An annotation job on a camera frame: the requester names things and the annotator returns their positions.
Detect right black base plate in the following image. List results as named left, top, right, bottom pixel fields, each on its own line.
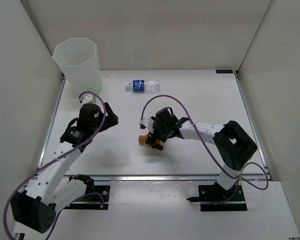
left=198, top=184, right=248, bottom=212

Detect tall white plastic bin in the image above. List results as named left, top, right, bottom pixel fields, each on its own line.
left=52, top=37, right=102, bottom=95

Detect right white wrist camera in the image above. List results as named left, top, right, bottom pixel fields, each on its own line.
left=139, top=116, right=155, bottom=134

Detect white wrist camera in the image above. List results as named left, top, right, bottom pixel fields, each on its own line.
left=139, top=116, right=155, bottom=134
left=79, top=93, right=97, bottom=106

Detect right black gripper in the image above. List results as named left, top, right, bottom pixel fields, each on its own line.
left=146, top=117, right=171, bottom=150

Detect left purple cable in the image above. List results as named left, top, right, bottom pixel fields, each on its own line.
left=2, top=90, right=108, bottom=240

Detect clear bottle blue label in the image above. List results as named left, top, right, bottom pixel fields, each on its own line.
left=125, top=79, right=160, bottom=94

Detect orange juice bottle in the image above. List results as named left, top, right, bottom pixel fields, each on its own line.
left=138, top=134, right=164, bottom=151

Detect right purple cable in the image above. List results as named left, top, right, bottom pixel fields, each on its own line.
left=139, top=94, right=270, bottom=206

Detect aluminium table edge rail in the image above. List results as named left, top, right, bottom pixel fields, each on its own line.
left=34, top=174, right=256, bottom=183

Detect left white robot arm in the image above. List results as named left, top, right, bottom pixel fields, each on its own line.
left=8, top=102, right=119, bottom=234

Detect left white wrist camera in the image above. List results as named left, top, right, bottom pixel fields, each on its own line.
left=79, top=93, right=97, bottom=106

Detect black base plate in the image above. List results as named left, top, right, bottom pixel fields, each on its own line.
left=65, top=181, right=111, bottom=211
left=198, top=184, right=248, bottom=212

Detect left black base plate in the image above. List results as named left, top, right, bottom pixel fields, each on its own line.
left=65, top=181, right=111, bottom=211

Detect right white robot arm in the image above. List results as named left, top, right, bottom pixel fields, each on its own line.
left=139, top=107, right=257, bottom=202

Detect purple cable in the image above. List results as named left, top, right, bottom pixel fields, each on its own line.
left=2, top=90, right=108, bottom=240
left=139, top=94, right=270, bottom=206

